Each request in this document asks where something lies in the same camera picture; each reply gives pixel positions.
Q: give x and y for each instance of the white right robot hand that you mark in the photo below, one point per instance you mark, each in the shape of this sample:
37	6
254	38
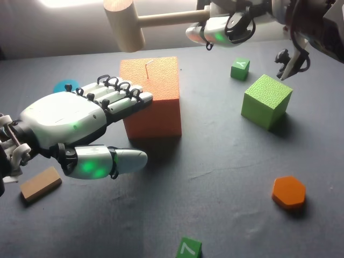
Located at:
215	29

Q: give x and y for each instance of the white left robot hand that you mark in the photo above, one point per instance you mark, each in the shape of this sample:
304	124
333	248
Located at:
61	115

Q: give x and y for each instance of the large orange foam cube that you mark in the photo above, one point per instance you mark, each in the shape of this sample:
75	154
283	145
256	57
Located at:
153	115

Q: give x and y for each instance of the blue disc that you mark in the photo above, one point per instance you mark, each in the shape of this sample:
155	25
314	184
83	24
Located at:
60	86

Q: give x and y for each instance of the small green letter Y block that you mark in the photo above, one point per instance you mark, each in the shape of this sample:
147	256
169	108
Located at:
239	70

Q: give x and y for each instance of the tan wooden rectangular block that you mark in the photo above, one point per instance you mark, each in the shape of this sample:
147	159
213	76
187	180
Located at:
40	184

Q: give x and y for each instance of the orange hexagon block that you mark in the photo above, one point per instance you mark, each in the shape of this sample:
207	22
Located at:
289	191

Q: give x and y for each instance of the small green number 7 block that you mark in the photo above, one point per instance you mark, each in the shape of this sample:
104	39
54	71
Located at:
189	248

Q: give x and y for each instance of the large green foam cube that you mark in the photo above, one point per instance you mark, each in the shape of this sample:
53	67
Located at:
266	102

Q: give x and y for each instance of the grey table cloth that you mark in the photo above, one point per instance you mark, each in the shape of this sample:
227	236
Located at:
107	220

